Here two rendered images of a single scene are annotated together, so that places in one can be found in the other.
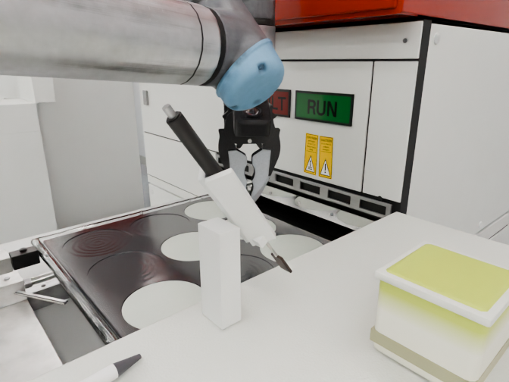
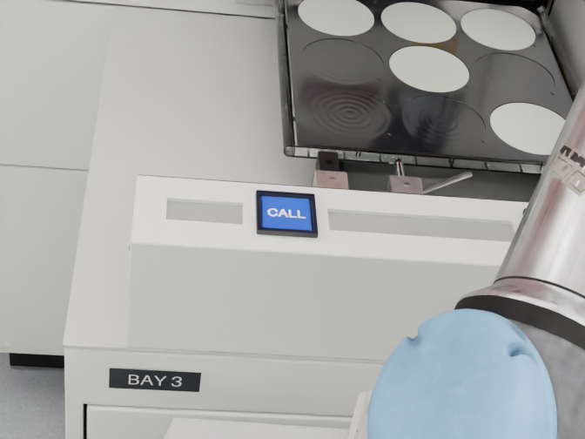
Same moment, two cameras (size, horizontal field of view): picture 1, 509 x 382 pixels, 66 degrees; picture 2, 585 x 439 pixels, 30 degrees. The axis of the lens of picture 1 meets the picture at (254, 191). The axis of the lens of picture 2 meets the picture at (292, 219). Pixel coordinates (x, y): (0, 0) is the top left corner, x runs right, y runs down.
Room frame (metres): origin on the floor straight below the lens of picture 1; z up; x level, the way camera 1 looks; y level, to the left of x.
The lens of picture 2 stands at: (0.05, 1.14, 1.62)
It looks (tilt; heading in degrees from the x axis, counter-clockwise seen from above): 41 degrees down; 302
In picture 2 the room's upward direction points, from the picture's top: 10 degrees clockwise
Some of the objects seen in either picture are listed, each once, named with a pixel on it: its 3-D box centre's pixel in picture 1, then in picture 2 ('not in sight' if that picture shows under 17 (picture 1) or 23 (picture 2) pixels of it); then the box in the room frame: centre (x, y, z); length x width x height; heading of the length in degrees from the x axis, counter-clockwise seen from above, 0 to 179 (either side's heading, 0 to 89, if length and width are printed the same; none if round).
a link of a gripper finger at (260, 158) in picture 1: (257, 173); not in sight; (0.58, -0.01, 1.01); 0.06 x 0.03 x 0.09; 5
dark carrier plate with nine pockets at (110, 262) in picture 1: (193, 246); (428, 70); (0.55, 0.09, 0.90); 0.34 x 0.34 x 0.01; 41
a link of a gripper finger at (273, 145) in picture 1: (263, 146); not in sight; (0.56, -0.01, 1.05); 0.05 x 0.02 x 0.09; 95
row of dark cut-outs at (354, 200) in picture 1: (285, 180); not in sight; (0.70, -0.06, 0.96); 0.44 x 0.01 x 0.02; 41
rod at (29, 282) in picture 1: (39, 278); (400, 173); (0.46, 0.29, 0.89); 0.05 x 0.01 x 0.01; 131
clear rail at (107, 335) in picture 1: (72, 289); (451, 162); (0.43, 0.23, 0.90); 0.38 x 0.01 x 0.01; 41
